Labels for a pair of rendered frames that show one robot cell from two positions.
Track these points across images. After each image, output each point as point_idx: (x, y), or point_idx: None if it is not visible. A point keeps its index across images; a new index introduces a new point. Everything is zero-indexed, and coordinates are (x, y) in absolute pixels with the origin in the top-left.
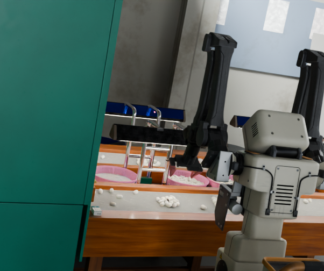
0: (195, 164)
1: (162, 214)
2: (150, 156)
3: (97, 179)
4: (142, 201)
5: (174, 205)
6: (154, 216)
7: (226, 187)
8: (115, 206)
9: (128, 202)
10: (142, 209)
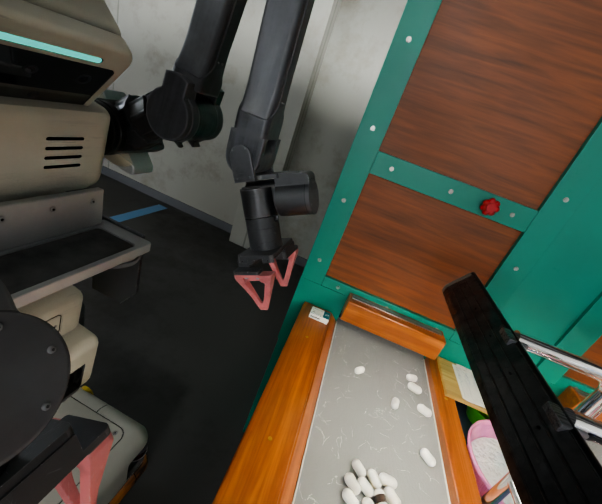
0: (249, 251)
1: (289, 397)
2: None
3: (482, 426)
4: (379, 440)
5: (344, 489)
6: (286, 376)
7: (124, 233)
8: (353, 373)
9: (374, 409)
10: (339, 408)
